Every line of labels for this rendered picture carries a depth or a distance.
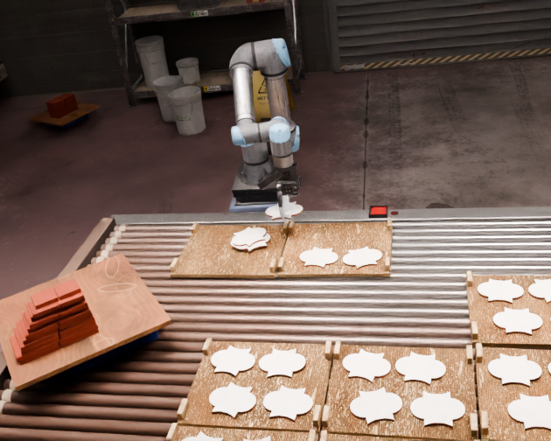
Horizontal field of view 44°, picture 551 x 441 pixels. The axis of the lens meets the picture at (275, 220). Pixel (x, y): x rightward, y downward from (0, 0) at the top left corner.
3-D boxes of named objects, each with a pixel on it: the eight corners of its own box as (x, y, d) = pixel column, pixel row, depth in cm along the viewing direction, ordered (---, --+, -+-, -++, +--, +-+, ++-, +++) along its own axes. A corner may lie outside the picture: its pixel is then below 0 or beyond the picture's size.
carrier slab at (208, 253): (196, 228, 291) (196, 225, 290) (290, 227, 281) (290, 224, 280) (170, 277, 261) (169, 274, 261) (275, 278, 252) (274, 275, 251)
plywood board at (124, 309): (-11, 309, 241) (-13, 304, 240) (123, 256, 259) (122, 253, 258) (16, 391, 202) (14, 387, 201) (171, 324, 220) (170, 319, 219)
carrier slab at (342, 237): (291, 227, 282) (291, 224, 281) (393, 225, 273) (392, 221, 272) (277, 277, 252) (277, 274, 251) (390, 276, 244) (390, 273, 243)
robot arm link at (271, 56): (268, 146, 316) (250, 37, 281) (300, 142, 315) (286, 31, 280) (269, 161, 307) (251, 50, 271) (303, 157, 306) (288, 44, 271)
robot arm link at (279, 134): (289, 120, 252) (289, 129, 245) (292, 147, 258) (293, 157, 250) (268, 122, 252) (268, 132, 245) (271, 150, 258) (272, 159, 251)
